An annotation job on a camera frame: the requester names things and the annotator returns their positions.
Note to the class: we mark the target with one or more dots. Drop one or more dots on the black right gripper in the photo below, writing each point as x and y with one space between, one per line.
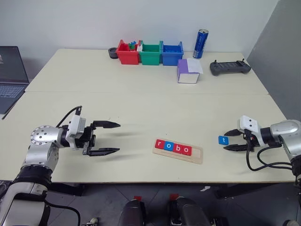
250 141

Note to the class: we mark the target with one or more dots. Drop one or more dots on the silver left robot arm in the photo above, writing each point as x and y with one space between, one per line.
40 146

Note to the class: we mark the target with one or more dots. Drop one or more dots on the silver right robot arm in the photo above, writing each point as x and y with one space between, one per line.
285 134

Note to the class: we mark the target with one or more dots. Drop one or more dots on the dark grey handheld controller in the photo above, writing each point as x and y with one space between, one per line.
229 68

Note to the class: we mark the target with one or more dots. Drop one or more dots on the blue letter block t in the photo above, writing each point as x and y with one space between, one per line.
223 140

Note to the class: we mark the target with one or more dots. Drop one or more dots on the green toy brick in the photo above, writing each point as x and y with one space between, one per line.
131 47

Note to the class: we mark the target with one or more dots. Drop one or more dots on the red letter block r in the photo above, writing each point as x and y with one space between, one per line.
160 144

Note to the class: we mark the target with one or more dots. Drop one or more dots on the green plastic bin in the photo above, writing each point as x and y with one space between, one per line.
150 58

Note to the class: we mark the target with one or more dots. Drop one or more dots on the red plastic bin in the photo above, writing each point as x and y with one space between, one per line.
128 57

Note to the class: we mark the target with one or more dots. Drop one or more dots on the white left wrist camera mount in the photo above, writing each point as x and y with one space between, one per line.
76 127

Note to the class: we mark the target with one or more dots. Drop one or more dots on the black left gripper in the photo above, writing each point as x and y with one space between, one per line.
87 140

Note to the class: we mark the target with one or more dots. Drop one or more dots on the black round dish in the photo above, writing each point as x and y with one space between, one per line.
112 53

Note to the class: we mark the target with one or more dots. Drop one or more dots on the red letter block o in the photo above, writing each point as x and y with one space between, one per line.
186 150

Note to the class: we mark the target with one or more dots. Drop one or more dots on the wooden letter tray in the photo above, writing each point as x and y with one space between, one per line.
196 155

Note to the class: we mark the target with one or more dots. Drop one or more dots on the purple and white box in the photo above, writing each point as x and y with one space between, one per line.
183 73

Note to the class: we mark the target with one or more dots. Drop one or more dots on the blue plastic bin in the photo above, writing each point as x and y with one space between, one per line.
172 57

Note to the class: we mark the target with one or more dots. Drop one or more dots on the red tape piece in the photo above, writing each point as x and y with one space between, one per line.
174 196
137 198

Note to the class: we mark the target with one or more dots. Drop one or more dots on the blue letter block o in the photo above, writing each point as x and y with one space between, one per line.
168 146

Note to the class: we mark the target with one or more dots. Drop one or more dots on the dark rounded shape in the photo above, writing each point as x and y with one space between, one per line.
188 212
131 213

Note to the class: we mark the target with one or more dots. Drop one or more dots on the dark grey laptop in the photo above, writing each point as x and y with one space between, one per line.
10 68

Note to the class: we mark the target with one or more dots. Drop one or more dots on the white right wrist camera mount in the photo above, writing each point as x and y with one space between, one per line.
249 123

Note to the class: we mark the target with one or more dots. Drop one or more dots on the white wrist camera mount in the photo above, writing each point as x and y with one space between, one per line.
249 123
76 127

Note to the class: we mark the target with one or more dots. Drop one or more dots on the red letter block b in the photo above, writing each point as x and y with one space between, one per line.
178 148

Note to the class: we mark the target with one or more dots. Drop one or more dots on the white toy brick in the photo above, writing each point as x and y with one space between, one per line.
140 48

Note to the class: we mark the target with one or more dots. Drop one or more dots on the white paper scrap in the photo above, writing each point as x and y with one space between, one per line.
205 188

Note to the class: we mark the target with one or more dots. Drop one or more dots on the blue toy brick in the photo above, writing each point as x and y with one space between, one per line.
134 43

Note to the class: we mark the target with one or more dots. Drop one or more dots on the black table frame beam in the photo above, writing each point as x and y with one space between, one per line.
249 190

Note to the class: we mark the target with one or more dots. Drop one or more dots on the blue drink can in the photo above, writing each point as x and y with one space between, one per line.
200 44

